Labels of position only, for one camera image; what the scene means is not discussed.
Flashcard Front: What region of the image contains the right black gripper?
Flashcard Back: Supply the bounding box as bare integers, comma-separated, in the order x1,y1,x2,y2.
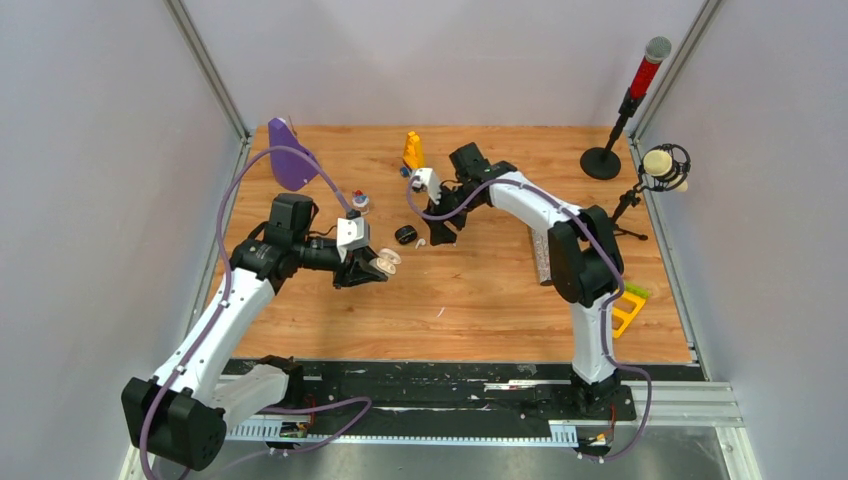
422,182,483,247

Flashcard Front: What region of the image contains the white earbud charging case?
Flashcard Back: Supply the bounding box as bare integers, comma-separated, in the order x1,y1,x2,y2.
369,248,402,276

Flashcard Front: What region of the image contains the black earbud charging case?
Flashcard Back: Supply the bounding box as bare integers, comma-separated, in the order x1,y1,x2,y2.
394,225,419,245

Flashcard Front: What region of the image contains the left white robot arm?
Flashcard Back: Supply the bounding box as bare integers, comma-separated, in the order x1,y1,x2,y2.
121,193,400,471

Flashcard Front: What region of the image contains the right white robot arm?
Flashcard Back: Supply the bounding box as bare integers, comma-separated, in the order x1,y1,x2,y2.
408,143,624,418

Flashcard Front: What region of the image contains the yellow blue toy car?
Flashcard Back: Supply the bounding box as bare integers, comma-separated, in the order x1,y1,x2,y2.
400,131,426,178

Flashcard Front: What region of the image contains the glitter silver microphone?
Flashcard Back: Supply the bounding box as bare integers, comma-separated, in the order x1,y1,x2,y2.
529,228,553,286

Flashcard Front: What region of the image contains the purple plastic wedge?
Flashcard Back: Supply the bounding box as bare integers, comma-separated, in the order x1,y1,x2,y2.
267,117,318,192

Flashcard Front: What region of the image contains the red microphone on stand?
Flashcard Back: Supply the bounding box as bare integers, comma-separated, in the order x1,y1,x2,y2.
580,36,672,180

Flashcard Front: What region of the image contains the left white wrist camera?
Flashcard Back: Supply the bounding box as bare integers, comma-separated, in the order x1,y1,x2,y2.
336,217,370,260

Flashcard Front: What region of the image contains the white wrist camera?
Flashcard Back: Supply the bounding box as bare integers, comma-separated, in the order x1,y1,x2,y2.
336,217,370,260
411,167,442,205

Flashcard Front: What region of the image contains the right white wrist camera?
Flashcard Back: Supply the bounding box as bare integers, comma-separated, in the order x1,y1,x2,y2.
411,167,442,205

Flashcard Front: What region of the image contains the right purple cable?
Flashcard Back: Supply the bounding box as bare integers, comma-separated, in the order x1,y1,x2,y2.
405,173,655,463

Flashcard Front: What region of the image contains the purple cable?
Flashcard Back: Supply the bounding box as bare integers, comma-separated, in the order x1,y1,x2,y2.
137,145,374,480
405,173,655,463

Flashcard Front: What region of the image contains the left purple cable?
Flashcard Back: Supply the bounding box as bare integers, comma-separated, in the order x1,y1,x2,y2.
137,145,374,480

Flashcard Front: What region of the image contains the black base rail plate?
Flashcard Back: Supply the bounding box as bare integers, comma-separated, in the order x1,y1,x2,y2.
296,360,638,441

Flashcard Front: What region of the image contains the yellow plastic handle tool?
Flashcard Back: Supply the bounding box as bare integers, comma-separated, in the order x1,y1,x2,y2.
612,282,652,339

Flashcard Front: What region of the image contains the beige microphone shock mount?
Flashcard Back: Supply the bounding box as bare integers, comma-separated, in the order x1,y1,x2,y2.
611,143,692,241

